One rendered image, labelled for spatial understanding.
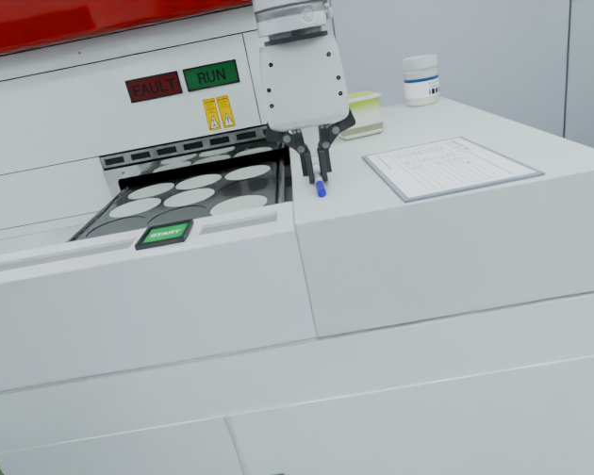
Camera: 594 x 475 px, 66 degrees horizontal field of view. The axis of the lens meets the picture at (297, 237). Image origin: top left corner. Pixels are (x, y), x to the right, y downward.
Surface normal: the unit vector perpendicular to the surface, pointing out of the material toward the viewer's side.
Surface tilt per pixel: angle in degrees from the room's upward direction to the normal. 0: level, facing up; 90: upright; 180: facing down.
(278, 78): 90
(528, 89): 90
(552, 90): 90
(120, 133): 90
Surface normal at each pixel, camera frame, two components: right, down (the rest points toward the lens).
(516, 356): 0.03, 0.39
